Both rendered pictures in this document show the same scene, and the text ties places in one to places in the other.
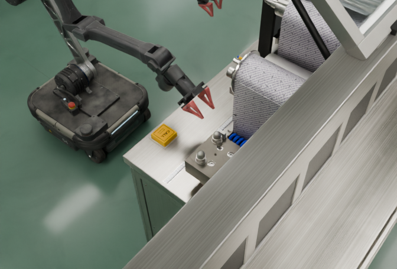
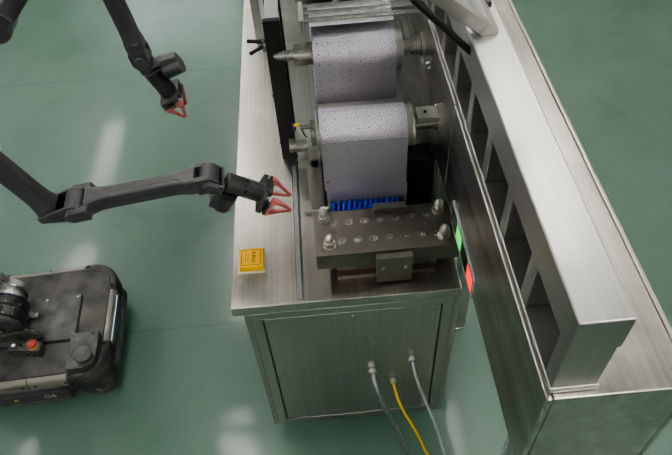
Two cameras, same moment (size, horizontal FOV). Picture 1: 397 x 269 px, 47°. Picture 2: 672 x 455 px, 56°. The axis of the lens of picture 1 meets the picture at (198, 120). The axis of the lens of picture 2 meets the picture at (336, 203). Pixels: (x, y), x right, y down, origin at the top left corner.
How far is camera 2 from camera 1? 0.75 m
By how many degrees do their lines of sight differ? 28
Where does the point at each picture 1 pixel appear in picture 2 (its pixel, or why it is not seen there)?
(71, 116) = (40, 359)
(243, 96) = (334, 154)
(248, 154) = (518, 135)
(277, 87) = (369, 123)
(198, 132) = (279, 234)
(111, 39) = (131, 193)
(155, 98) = not seen: hidden behind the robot
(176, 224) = (542, 203)
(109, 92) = (63, 298)
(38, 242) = not seen: outside the picture
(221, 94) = not seen: hidden behind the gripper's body
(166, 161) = (280, 280)
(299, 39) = (339, 75)
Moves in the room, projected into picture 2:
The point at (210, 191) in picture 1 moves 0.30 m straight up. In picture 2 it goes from (530, 172) to (571, 11)
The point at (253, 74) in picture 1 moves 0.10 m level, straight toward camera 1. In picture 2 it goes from (337, 125) to (360, 145)
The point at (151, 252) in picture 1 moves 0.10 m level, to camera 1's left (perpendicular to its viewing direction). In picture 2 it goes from (552, 229) to (515, 268)
